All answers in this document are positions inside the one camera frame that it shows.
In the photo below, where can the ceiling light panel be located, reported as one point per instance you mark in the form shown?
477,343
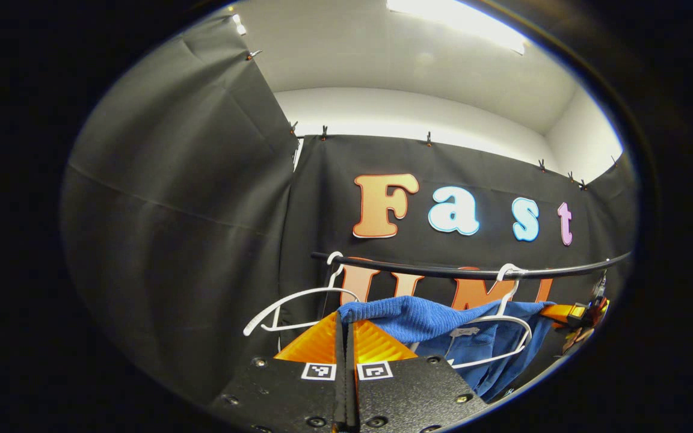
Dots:
455,15

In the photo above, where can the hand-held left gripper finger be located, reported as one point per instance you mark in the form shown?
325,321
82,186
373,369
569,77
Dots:
351,397
340,397

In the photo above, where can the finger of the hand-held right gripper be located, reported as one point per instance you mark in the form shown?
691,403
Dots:
566,316

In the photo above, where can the black clothes rack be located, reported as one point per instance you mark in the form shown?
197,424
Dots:
443,272

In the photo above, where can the white plastic hanger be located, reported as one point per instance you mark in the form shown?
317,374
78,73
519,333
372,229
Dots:
508,299
316,290

